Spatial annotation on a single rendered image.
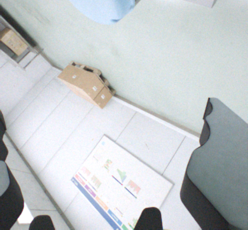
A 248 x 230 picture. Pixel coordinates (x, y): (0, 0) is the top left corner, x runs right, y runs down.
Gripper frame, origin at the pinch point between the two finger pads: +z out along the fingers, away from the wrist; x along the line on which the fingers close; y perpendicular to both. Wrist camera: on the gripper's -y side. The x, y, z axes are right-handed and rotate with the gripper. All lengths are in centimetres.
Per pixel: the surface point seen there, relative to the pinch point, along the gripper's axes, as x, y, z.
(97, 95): -43, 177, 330
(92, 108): -65, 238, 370
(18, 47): -267, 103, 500
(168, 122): 102, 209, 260
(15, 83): -332, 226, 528
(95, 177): -50, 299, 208
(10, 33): -273, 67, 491
